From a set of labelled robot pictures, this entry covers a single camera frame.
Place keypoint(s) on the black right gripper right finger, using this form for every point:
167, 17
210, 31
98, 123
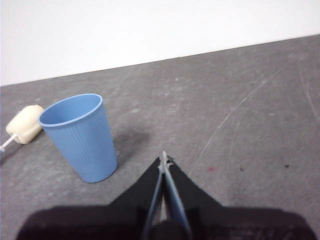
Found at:
237, 225

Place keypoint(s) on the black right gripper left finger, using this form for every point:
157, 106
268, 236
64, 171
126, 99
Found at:
100, 222

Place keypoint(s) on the blue ribbed plastic cup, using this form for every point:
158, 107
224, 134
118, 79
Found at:
80, 145

